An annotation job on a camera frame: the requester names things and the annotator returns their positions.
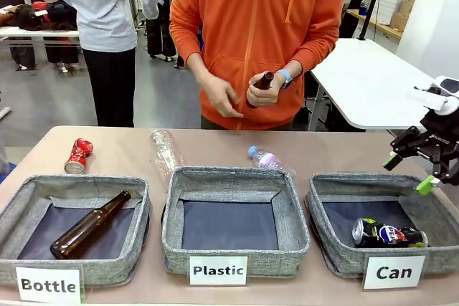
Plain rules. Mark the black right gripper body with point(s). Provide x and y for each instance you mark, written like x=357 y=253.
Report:
x=443 y=134

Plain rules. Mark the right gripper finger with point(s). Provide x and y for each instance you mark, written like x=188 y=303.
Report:
x=426 y=185
x=403 y=143

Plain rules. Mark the brown glass bottle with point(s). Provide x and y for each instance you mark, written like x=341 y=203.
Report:
x=89 y=225
x=264 y=80

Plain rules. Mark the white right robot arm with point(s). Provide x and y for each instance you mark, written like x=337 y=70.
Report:
x=443 y=100

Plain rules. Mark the person's right forearm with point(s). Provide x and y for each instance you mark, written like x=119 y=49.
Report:
x=190 y=48

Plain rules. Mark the person's left forearm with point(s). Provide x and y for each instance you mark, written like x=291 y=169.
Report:
x=315 y=48

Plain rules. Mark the crushed blue Pepsi can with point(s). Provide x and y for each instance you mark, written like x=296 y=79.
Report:
x=387 y=234

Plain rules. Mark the white Can label card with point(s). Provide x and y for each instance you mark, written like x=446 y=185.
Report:
x=394 y=272

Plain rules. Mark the grey basket labelled Can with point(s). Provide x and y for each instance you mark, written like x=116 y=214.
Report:
x=333 y=234

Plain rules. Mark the grey basket labelled Plastic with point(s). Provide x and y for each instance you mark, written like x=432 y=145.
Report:
x=229 y=180

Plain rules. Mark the crushed red can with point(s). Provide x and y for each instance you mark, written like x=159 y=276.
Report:
x=77 y=157

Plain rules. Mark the grey basket labelled Bottle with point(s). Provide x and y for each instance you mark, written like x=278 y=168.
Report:
x=21 y=213

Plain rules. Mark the person's left hand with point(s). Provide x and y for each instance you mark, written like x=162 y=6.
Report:
x=265 y=95

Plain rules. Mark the person's right hand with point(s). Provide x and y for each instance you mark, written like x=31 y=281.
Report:
x=218 y=96

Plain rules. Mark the white side table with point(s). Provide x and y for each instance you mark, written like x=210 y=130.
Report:
x=362 y=80

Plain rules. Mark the wooden shelf board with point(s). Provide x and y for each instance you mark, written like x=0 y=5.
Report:
x=380 y=26

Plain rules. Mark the cardboard boxes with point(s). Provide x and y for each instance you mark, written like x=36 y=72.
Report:
x=401 y=15

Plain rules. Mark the light blue wristwatch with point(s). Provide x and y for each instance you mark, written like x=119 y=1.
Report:
x=286 y=76

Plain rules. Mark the clear bottle with blue cap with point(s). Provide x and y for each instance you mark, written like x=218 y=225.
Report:
x=267 y=160

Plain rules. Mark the stack of white boxes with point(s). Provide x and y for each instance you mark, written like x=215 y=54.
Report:
x=385 y=5

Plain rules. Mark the black stand pole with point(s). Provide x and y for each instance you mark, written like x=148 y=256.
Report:
x=371 y=1

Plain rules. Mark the person in orange hoodie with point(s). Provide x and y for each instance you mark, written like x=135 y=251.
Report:
x=258 y=15

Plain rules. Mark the white Plastic label card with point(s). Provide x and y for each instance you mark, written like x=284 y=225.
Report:
x=218 y=271

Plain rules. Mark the person in grey shirt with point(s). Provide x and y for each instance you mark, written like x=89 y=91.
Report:
x=104 y=8

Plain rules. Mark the white Bottle label card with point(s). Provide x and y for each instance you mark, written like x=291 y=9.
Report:
x=48 y=284

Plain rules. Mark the white table with clothes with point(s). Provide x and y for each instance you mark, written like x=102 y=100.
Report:
x=36 y=33

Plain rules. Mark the pile of dark clothes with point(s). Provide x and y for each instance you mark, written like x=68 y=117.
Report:
x=36 y=15

